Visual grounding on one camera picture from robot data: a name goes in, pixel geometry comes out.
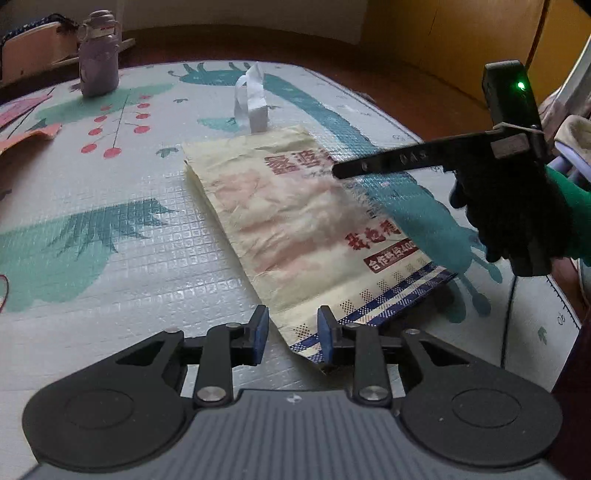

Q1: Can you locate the pink storage box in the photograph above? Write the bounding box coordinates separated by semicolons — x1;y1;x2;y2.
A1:
0;21;80;85

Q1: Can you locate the animal print play mat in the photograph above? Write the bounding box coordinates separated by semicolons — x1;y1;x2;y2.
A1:
0;60;583;480

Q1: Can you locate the yellow wooden cabinet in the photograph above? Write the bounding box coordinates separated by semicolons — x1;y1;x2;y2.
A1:
362;0;591;108

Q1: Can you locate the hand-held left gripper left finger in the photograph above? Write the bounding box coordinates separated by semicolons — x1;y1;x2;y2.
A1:
115;305;269;408

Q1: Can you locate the pink cardboard box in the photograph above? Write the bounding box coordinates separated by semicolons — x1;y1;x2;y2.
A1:
0;122;64;158

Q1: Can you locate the person's right hand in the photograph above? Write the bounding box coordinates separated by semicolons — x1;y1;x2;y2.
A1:
450;159;573;262

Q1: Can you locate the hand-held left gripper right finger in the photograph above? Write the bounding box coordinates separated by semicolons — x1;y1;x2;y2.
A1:
317;305;472;407

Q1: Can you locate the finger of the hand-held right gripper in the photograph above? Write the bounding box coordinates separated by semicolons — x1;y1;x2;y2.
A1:
332;131;497;180

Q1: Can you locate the pale cloth pile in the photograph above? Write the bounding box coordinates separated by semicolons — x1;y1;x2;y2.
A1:
540;46;591;185

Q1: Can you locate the dark floral cloth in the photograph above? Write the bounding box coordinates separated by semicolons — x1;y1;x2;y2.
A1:
0;13;70;43

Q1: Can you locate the pink card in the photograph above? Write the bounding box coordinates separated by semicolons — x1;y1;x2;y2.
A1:
0;88;52;131

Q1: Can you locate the thin grey cable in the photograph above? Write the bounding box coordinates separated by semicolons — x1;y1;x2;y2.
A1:
501;272;525;370

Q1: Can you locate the beige shopping bag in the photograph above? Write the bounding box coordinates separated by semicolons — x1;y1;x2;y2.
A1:
182;62;459;366

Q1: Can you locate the purple water bottle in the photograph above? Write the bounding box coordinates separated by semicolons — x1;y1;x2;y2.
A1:
76;10;122;97

